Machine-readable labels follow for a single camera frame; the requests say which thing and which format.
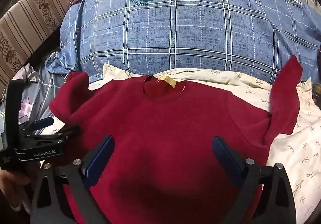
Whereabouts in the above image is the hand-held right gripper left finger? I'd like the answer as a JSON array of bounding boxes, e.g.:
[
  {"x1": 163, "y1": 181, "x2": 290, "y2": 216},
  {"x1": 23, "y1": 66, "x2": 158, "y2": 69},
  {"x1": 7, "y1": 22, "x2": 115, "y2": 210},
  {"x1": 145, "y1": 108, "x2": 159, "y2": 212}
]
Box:
[{"x1": 29, "y1": 135, "x2": 116, "y2": 224}]

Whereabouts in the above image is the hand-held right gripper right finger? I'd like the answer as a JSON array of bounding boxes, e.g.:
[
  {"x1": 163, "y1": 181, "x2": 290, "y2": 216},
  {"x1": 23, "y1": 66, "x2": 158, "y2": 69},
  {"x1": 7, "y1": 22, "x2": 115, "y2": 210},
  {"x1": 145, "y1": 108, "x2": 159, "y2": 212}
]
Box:
[{"x1": 212, "y1": 136, "x2": 298, "y2": 224}]

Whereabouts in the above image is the pale pink cloth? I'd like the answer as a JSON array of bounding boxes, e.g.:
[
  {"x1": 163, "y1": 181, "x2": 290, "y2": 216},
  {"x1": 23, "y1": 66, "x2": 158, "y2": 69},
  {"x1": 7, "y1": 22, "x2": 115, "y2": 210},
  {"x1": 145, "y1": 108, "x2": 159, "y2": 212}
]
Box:
[{"x1": 11, "y1": 63, "x2": 38, "y2": 83}]

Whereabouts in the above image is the grey cloth with pink stars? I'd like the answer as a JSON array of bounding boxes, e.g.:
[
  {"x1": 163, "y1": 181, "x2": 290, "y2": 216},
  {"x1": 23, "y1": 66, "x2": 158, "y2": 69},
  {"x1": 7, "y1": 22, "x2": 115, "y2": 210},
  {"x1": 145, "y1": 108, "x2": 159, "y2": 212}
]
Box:
[{"x1": 19, "y1": 51, "x2": 73, "y2": 127}]

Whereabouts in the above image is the person's left hand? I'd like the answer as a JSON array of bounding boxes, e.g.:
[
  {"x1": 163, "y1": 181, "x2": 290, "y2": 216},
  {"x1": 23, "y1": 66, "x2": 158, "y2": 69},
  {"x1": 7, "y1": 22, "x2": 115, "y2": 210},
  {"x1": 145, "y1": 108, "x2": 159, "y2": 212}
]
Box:
[{"x1": 0, "y1": 167, "x2": 34, "y2": 213}]

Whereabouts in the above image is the cream floral blanket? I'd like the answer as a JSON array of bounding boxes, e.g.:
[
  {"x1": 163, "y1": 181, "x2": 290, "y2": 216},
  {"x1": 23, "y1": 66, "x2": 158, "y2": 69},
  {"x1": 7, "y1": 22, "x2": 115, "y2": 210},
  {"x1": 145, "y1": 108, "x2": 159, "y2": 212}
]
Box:
[{"x1": 88, "y1": 64, "x2": 321, "y2": 224}]

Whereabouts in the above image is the red knit sweater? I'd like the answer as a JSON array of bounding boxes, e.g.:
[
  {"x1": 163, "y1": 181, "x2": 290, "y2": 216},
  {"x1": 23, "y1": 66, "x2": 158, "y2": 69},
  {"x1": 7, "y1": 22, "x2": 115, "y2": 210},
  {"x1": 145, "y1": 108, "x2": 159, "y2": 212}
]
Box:
[{"x1": 49, "y1": 55, "x2": 304, "y2": 224}]

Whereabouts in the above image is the blue plaid quilt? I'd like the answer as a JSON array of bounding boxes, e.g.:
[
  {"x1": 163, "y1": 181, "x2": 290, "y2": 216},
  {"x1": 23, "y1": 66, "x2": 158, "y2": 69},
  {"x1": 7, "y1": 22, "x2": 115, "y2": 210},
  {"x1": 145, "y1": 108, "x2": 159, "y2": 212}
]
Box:
[{"x1": 45, "y1": 0, "x2": 321, "y2": 86}]

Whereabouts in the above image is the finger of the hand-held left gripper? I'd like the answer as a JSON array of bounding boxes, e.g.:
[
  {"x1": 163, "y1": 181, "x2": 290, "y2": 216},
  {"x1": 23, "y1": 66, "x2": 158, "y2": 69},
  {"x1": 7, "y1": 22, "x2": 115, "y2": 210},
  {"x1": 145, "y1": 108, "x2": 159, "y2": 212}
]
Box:
[
  {"x1": 27, "y1": 125, "x2": 81, "y2": 145},
  {"x1": 19, "y1": 117, "x2": 54, "y2": 135}
]

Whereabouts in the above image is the striped floral sofa cushion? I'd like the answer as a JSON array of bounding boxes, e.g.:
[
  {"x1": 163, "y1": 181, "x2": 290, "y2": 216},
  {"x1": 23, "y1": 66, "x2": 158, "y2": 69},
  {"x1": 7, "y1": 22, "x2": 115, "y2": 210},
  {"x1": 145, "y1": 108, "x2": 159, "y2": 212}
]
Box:
[{"x1": 0, "y1": 0, "x2": 74, "y2": 94}]

